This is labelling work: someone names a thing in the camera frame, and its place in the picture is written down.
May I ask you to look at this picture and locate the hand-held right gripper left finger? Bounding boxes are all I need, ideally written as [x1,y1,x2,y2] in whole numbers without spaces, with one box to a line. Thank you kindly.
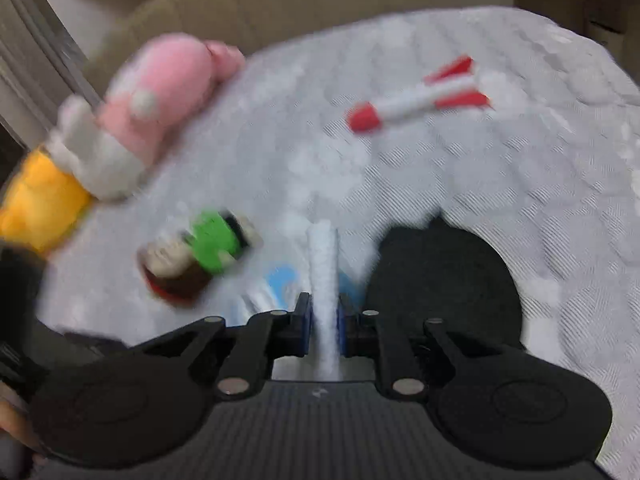
[136,291,314,402]

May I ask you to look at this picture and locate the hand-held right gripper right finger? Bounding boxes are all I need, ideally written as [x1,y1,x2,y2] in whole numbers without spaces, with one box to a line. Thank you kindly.
[337,293,522,401]

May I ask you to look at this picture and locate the blue and white tissue packet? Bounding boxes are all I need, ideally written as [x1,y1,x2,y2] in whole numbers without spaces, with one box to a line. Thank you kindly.
[239,264,362,322]

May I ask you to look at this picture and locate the white tissue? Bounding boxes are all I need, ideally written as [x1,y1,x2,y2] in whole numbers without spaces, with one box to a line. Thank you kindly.
[306,219,342,384]

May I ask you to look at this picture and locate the crochet doll with green hat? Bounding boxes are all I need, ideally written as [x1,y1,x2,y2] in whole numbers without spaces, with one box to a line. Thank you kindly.
[136,209,264,307]

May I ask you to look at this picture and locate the person's left hand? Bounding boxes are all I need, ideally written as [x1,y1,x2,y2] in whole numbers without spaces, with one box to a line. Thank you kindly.
[0,396,47,464]

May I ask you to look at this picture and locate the black round object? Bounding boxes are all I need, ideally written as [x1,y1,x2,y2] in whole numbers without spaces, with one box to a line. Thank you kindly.
[364,212,524,357]

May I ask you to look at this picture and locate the yellow plush toy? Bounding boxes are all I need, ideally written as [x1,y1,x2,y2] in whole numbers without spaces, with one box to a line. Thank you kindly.
[0,144,94,262]

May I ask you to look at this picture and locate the white quilted mattress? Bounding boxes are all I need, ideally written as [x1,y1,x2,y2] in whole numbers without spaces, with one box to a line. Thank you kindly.
[34,5,640,472]

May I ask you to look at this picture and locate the red and white toy rocket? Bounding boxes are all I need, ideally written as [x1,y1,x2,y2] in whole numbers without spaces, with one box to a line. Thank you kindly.
[347,55,494,135]

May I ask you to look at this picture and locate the grey curtain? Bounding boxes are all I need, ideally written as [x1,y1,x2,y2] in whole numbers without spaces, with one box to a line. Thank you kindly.
[0,0,102,147]

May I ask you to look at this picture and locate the pink and white plush toy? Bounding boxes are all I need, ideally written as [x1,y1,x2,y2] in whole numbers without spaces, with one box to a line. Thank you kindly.
[46,32,247,202]

